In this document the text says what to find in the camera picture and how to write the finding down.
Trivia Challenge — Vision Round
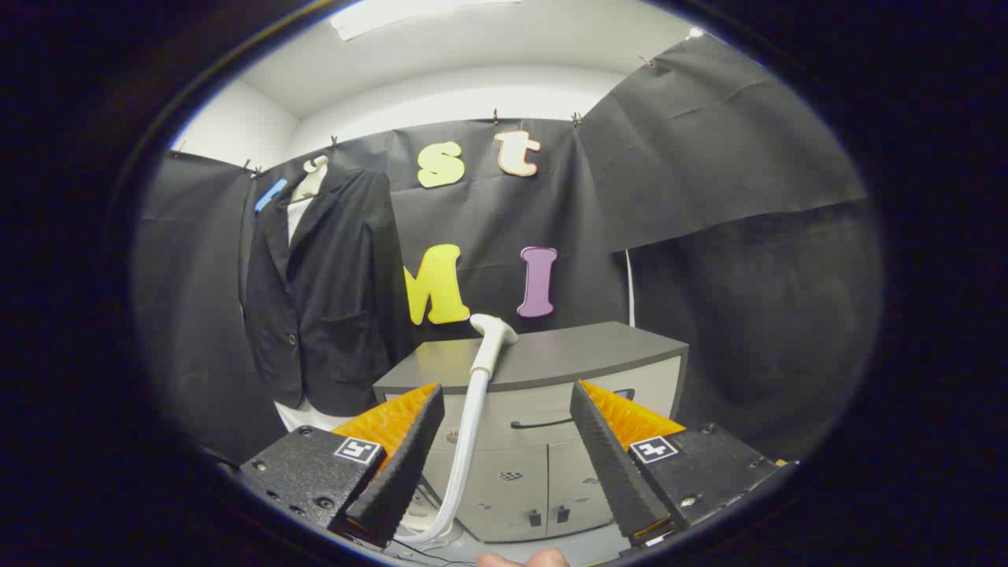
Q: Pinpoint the large ceiling light panel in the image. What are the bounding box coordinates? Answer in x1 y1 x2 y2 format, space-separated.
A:
329 0 521 42

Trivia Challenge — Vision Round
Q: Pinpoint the white garment steamer with hose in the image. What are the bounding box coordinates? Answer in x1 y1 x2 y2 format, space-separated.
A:
394 313 519 546

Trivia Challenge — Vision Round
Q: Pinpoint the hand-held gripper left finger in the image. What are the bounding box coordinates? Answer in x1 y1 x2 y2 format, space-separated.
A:
239 383 446 549

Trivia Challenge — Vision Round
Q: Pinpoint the black backdrop cloth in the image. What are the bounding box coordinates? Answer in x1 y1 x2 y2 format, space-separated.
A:
132 33 883 465

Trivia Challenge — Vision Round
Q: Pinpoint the grey cabinet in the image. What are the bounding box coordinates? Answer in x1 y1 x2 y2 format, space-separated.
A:
372 321 690 544

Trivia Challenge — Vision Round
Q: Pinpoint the black suit jacket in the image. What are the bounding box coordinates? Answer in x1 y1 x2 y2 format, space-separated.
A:
243 164 410 417

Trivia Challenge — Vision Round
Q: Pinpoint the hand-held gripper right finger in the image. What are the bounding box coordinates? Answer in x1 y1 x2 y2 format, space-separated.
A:
569 380 788 548

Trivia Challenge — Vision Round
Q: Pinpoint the white shirt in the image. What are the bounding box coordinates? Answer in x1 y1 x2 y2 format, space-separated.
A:
274 177 355 432

